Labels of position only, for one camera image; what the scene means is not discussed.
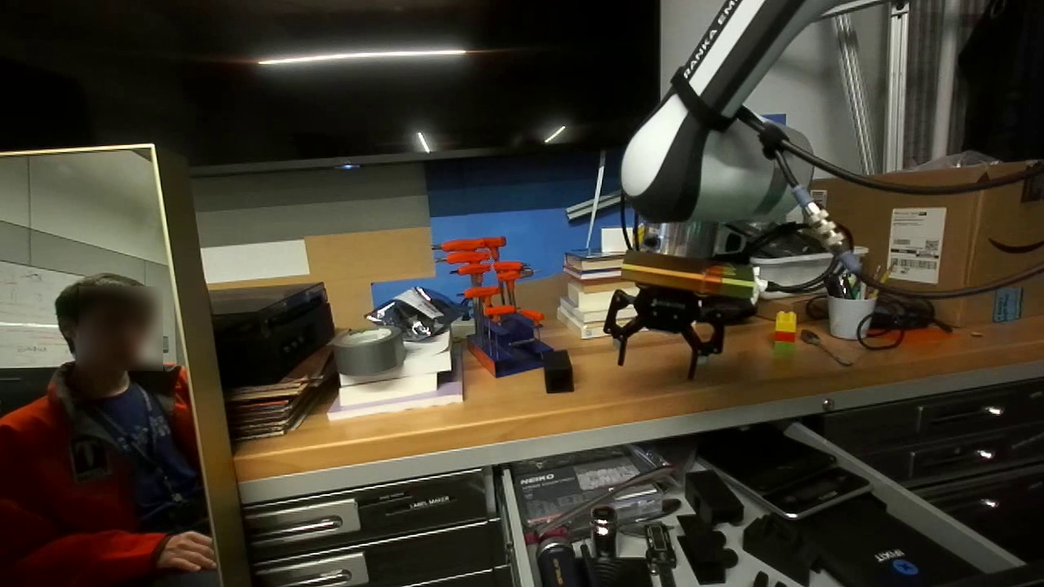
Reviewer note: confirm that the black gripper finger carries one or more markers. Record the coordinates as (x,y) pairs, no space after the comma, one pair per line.
(621,319)
(705,343)

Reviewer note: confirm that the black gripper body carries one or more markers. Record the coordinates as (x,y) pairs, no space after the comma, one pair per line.
(678,311)

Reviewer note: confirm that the grey metal drawer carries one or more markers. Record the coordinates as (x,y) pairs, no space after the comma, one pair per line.
(947,521)

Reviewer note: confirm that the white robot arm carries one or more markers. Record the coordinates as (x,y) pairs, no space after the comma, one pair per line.
(705,164)

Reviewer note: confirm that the black drawer cabinet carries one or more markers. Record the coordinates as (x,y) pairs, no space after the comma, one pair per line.
(955,443)
(370,521)

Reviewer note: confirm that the stack of books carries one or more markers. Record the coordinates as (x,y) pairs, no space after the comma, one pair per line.
(588,293)

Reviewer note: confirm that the yellow red green brick stack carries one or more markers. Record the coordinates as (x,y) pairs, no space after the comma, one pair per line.
(784,331)

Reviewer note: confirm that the small white box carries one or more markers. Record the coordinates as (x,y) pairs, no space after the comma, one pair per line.
(610,238)

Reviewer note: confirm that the small metal wrench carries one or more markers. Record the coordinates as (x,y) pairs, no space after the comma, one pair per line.
(830,348)

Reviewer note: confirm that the red hex key set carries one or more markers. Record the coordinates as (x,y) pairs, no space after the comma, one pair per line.
(492,315)

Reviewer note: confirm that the white cup with pens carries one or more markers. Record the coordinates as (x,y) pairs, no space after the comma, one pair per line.
(850,317)

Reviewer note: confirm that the white plastic bin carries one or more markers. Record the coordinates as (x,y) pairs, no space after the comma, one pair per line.
(841,264)

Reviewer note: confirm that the clear plastic bags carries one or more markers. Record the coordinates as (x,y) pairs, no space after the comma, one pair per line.
(590,478)

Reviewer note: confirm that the black digital scale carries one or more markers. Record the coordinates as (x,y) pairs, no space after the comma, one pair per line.
(804,478)

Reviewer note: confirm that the short ceiling light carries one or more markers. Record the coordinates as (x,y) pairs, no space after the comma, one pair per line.
(422,142)
(555,134)

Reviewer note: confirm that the shiny plastic packet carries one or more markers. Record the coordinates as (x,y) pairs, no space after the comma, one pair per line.
(418,315)

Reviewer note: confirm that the black plastic part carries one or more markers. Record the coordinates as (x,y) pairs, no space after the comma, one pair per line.
(705,551)

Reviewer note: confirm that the black parts tray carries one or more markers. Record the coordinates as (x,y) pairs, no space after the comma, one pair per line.
(604,548)

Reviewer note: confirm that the white box stack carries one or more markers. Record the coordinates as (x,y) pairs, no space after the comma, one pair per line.
(395,390)

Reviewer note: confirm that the cork pin board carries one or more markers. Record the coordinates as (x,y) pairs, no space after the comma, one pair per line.
(370,264)

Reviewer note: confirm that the brown cardboard box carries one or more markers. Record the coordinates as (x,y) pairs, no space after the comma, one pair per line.
(955,217)

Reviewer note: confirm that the black iFixit case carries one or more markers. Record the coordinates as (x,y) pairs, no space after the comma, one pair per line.
(900,554)

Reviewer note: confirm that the stack of magazines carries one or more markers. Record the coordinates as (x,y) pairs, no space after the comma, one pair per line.
(278,404)

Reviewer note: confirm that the long ceiling strip light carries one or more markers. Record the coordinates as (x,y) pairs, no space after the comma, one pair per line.
(360,56)

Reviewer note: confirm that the wooden upright board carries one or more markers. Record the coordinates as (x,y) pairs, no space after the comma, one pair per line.
(206,433)

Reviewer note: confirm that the person in red jacket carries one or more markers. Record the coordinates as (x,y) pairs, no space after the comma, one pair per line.
(65,489)

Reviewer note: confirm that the grey duct tape roll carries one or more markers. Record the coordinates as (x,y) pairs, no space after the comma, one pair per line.
(365,350)

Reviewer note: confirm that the aluminium frame post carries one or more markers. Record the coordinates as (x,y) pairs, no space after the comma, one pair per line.
(899,87)

